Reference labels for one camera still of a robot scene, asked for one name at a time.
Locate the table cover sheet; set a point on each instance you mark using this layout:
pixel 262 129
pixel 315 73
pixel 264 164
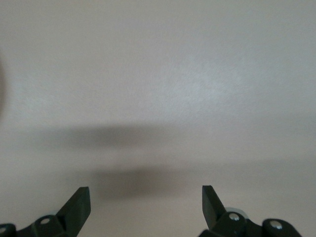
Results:
pixel 158 86

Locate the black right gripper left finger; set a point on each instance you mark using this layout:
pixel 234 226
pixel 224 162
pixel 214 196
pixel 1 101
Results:
pixel 74 214

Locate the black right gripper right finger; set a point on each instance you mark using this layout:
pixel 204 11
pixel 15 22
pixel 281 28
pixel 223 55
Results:
pixel 214 217

